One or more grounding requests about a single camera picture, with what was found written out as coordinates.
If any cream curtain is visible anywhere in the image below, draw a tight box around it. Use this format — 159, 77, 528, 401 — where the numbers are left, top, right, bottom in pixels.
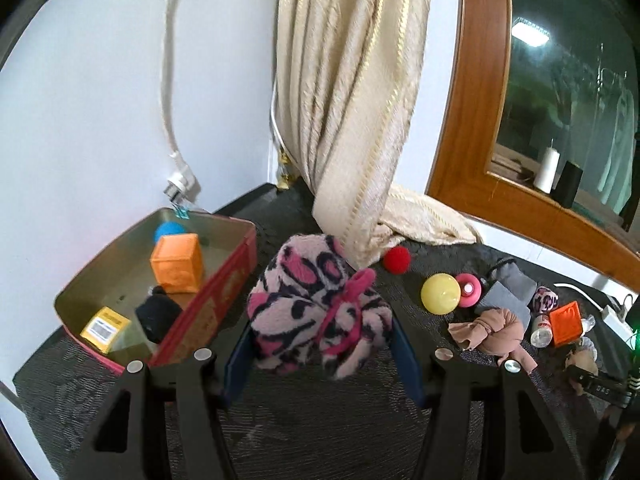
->
275, 0, 483, 271

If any white power cable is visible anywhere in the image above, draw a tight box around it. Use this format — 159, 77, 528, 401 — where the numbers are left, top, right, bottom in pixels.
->
553, 282, 614, 311

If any grey sock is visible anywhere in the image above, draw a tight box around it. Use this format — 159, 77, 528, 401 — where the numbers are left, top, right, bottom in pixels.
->
475, 258, 537, 326

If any black rolled sock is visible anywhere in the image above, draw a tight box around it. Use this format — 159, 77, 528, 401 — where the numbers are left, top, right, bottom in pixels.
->
135, 286, 184, 345

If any yellow ball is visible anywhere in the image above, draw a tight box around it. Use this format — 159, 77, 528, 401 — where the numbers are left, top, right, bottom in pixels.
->
421, 274, 460, 315

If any yellow small box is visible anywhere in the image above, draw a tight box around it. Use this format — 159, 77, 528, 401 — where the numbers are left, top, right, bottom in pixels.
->
80, 306, 132, 356

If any white wall cable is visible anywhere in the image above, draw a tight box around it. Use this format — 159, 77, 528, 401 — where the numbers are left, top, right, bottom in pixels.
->
158, 0, 193, 171

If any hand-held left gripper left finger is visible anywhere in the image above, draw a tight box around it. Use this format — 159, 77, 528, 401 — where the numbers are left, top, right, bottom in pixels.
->
80, 321, 254, 480

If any pink leopard fuzzy sock bundle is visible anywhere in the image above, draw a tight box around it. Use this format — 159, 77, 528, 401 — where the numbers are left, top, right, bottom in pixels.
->
247, 232, 394, 381

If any white thread spool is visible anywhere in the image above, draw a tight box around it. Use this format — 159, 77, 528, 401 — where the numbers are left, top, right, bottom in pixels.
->
534, 147, 561, 194

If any brass curtain holdback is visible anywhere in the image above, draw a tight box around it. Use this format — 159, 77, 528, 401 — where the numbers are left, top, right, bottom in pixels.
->
276, 146, 300, 191

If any white power strip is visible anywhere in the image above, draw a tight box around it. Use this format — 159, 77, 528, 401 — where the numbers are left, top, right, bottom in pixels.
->
602, 305, 635, 337

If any small clear bottle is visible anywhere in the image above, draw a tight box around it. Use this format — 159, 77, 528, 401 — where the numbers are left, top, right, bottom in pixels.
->
530, 313, 555, 349

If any red cardboard box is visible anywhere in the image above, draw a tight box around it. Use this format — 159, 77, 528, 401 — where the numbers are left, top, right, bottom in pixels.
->
54, 206, 258, 376

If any wooden window frame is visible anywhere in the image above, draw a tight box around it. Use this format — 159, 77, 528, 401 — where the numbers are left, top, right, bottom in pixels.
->
424, 0, 640, 279

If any small orange cube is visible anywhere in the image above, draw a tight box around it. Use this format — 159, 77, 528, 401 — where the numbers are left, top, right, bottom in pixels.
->
549, 302, 585, 346

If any blue ball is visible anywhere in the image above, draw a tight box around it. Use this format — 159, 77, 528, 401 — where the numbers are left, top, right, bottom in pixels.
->
154, 221, 188, 247

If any orange soft cube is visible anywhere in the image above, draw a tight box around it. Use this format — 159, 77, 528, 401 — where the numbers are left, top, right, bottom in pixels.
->
150, 233, 205, 294

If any tan knotted stocking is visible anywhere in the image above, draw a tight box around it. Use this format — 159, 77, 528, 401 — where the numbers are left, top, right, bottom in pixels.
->
447, 307, 537, 375

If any pink round toy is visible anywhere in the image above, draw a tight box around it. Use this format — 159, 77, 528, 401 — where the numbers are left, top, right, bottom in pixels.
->
454, 273, 484, 308

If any red pompom ball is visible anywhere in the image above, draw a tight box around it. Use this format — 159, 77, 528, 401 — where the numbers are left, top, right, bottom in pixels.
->
383, 246, 413, 274

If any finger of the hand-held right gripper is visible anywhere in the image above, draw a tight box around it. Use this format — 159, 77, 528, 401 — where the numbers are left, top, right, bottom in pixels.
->
568, 366, 632, 407

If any small pink leopard sock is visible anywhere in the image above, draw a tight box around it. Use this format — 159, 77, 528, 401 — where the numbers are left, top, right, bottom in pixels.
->
532, 286, 560, 315

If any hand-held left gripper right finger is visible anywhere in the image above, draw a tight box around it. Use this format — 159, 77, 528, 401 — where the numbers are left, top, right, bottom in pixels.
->
391, 309, 557, 480

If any white wall plug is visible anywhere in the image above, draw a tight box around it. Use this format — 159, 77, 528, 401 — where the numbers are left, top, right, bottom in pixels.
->
164, 169, 202, 201

